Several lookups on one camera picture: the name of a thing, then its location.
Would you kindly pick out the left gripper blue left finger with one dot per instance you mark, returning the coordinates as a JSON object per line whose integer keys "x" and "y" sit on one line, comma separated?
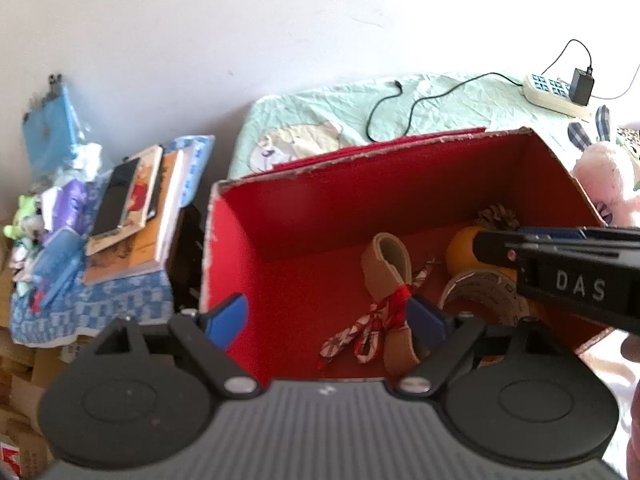
{"x": 225, "y": 322}

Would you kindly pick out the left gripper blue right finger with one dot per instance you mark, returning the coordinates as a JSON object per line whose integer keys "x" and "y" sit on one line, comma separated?
{"x": 429, "y": 326}

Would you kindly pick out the printed adhesive tape roll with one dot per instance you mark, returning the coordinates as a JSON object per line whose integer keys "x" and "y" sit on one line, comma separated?
{"x": 488, "y": 294}

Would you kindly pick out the brown leather strap red ribbon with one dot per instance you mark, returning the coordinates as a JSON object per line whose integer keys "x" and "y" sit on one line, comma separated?
{"x": 383, "y": 333}

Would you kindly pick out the orange fruit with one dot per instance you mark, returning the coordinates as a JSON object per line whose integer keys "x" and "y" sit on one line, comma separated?
{"x": 460, "y": 257}

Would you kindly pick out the brown pine cone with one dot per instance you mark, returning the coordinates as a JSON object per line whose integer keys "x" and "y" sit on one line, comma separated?
{"x": 497, "y": 217}

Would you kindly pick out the person's right hand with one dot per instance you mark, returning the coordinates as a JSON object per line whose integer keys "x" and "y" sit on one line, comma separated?
{"x": 631, "y": 351}

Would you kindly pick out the pink plush bunny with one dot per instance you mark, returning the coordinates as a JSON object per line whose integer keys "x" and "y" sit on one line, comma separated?
{"x": 607, "y": 171}

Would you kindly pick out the orange cover book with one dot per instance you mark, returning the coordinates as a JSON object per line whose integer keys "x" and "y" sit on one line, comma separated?
{"x": 145, "y": 251}

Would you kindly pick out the red cardboard storage box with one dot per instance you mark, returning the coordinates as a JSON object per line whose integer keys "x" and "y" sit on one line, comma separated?
{"x": 291, "y": 240}

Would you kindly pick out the winnie the pooh book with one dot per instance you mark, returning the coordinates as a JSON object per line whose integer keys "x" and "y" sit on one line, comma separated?
{"x": 138, "y": 203}

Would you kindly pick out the black smartphone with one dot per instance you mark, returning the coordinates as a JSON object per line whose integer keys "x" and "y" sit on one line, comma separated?
{"x": 112, "y": 207}

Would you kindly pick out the blue pencil case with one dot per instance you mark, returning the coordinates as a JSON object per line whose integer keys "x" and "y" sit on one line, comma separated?
{"x": 56, "y": 265}

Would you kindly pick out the white blue power strip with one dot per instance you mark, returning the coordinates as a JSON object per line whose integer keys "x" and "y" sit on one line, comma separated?
{"x": 552, "y": 94}

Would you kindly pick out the black power adapter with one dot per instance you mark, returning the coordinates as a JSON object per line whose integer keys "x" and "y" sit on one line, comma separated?
{"x": 581, "y": 86}

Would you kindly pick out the purple tissue pack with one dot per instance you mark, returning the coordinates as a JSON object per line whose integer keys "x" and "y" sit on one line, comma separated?
{"x": 64, "y": 206}

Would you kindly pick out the mint green bear bedsheet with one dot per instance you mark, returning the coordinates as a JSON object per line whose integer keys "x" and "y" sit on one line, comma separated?
{"x": 293, "y": 126}

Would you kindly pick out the cardboard boxes under table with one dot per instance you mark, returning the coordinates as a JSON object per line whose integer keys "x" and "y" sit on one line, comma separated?
{"x": 26, "y": 373}

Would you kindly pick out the small green frog plush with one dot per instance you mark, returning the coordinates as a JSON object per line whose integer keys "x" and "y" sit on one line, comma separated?
{"x": 25, "y": 229}

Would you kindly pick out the blue plastic file bag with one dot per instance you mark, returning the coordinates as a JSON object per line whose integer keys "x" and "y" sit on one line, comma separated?
{"x": 50, "y": 131}

